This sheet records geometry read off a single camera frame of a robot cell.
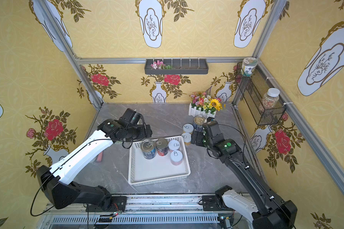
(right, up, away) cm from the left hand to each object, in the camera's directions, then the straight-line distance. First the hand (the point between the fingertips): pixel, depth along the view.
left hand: (140, 132), depth 78 cm
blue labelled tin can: (+4, -10, +6) cm, 12 cm away
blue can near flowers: (+36, +6, +20) cm, 41 cm away
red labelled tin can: (+11, -9, +8) cm, 17 cm away
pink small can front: (+18, -9, +12) cm, 24 cm away
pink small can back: (+20, -16, +7) cm, 27 cm away
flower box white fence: (+38, +17, +20) cm, 46 cm away
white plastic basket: (0, -24, +6) cm, 25 cm away
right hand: (+33, -1, 0) cm, 33 cm away
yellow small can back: (+28, +1, +20) cm, 35 cm away
